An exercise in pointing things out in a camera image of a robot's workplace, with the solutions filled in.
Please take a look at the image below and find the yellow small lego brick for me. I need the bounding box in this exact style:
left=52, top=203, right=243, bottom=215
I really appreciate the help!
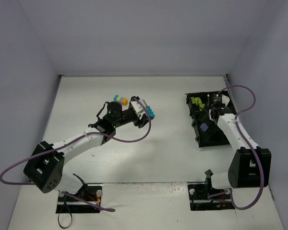
left=122, top=98, right=128, bottom=105

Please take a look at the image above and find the teal long lego brick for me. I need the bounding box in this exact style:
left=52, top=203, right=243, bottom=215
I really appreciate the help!
left=146, top=106, right=155, bottom=119

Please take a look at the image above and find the lime green sloped lego brick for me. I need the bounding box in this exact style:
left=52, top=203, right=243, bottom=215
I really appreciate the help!
left=198, top=103, right=206, bottom=111

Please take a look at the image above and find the purple square lego brick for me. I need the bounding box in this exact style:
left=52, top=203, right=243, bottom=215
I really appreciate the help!
left=200, top=123, right=209, bottom=132

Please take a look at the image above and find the lime green rounded lego brick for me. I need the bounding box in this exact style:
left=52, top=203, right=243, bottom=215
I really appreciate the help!
left=191, top=97, right=202, bottom=106

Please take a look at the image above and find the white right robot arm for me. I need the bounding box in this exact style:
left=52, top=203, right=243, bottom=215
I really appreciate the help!
left=207, top=93, right=272, bottom=190

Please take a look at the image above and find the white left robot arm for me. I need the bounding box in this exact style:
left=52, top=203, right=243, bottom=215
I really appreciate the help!
left=24, top=96, right=155, bottom=195

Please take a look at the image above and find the teal purple lego stack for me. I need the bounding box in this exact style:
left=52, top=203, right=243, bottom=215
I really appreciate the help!
left=113, top=95, right=125, bottom=104

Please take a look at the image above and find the black four-compartment sorting bin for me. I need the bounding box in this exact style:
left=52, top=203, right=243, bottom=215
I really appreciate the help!
left=186, top=91, right=237, bottom=148

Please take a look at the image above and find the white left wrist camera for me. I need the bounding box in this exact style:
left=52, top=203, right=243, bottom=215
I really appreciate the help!
left=131, top=99, right=148, bottom=117

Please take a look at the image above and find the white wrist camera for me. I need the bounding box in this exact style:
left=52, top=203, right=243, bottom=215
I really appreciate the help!
left=221, top=94, right=230, bottom=107
left=131, top=99, right=148, bottom=117

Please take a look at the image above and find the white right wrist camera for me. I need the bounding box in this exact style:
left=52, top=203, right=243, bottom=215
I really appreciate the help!
left=221, top=94, right=230, bottom=107

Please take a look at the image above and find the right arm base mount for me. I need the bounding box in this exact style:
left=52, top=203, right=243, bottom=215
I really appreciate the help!
left=187, top=170, right=235, bottom=211

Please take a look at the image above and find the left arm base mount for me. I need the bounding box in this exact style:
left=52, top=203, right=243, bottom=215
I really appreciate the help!
left=55, top=174, right=103, bottom=214

